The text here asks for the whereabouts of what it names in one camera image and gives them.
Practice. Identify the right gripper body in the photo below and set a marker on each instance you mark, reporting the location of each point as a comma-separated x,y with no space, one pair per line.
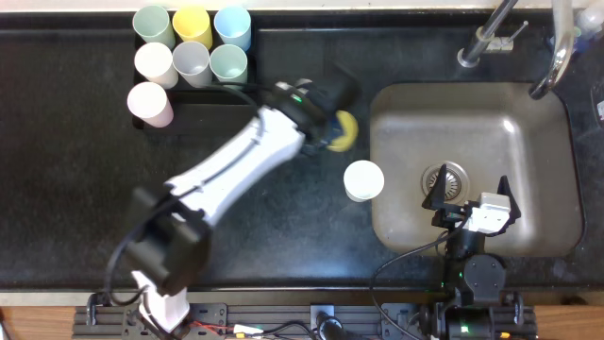
448,216

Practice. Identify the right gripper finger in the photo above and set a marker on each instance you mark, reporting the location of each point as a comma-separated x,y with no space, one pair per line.
513,208
438,191

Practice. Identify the white cup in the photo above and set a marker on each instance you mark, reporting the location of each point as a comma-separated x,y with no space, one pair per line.
153,61
363,180

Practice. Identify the yellow cup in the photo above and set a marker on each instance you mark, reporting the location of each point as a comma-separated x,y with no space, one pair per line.
191,23
348,130

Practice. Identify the pink cup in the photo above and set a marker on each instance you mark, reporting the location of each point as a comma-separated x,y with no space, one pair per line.
148,101

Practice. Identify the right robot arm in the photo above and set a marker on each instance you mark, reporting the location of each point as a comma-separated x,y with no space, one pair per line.
483,274

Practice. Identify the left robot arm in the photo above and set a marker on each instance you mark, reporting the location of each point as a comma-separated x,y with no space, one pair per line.
245,156

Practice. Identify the steel sink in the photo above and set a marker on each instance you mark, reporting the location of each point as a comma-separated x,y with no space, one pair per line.
495,127

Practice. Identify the steel tap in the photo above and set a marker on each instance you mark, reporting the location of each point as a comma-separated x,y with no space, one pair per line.
561,52

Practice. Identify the blue soap bottle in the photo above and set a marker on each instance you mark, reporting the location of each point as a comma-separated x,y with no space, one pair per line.
590,21

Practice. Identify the black tray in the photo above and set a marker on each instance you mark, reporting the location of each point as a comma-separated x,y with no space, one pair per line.
207,118

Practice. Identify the green cup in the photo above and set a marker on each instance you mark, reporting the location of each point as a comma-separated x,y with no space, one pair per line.
228,63
151,23

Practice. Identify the blue cup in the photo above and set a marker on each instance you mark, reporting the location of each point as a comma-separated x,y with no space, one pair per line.
232,23

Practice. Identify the grey cup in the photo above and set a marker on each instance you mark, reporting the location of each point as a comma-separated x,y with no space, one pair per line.
191,61

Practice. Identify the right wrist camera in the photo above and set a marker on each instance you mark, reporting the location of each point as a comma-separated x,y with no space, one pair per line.
491,212

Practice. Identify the mounting rail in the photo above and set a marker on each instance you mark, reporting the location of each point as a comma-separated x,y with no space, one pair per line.
283,316

